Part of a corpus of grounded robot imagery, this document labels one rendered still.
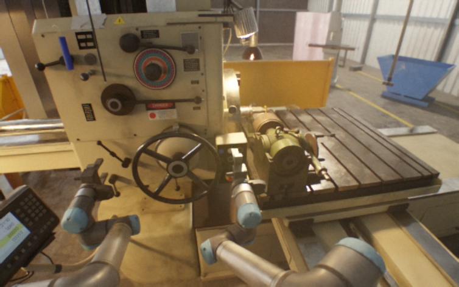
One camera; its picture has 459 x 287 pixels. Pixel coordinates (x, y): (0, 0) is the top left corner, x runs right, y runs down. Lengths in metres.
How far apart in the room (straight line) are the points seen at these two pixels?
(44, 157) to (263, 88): 2.97
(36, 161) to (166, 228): 0.95
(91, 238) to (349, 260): 0.80
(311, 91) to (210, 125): 3.09
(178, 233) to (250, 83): 2.61
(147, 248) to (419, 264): 1.70
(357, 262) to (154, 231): 1.38
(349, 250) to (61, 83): 1.19
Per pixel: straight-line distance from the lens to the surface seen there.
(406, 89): 7.04
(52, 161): 1.82
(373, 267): 0.62
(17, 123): 1.87
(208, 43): 1.05
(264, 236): 1.86
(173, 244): 1.81
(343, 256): 0.59
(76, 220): 0.88
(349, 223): 1.75
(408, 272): 1.67
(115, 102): 1.07
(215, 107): 1.12
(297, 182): 1.35
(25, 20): 1.99
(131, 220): 0.93
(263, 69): 3.69
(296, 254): 1.48
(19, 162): 1.93
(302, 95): 4.05
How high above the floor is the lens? 1.90
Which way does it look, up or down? 30 degrees down
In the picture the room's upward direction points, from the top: straight up
